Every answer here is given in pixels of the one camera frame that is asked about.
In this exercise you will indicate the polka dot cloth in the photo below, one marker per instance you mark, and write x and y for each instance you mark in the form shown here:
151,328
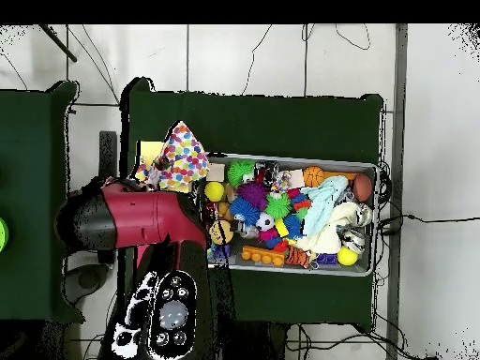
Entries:
144,173
183,161

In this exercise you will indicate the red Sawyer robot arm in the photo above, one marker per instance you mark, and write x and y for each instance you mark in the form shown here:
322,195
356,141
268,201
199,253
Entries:
150,221

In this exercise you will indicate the wooden box with three holes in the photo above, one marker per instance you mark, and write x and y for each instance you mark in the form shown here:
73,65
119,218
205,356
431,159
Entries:
148,150

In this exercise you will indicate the shallow mesh toy bin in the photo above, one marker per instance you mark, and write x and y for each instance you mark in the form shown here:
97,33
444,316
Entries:
337,268

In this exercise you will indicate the purple spiky ball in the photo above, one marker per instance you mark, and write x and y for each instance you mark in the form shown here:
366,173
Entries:
253,193

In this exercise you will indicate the smooth yellow ball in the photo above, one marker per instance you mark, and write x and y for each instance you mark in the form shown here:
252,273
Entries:
214,191

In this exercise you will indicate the orange toy basketball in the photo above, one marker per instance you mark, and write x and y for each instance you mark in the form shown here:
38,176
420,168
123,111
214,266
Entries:
314,176

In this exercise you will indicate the light blue cloth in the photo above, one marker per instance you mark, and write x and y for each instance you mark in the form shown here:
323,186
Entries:
322,204

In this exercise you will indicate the dark green tablecloth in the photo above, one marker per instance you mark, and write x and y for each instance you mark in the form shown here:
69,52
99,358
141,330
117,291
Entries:
281,120

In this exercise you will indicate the cream knitted cloth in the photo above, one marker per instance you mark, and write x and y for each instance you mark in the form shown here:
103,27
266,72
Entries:
333,232

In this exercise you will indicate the yellow tennis ball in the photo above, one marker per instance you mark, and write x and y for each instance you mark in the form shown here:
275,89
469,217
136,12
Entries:
347,256

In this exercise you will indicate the brown toy football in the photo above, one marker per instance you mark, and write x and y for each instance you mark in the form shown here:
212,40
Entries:
362,187

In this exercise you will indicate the black upright bar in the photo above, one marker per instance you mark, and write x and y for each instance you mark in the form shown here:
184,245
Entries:
108,153

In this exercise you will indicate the grey floor base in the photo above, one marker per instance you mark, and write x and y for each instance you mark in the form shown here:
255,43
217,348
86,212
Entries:
88,281

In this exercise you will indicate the green cloth side table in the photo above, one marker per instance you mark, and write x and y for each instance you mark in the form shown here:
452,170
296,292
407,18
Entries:
30,150

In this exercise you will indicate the black rod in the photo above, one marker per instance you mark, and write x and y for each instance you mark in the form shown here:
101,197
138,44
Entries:
58,43

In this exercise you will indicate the green disc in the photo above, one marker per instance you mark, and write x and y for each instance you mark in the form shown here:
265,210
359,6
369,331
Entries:
2,234

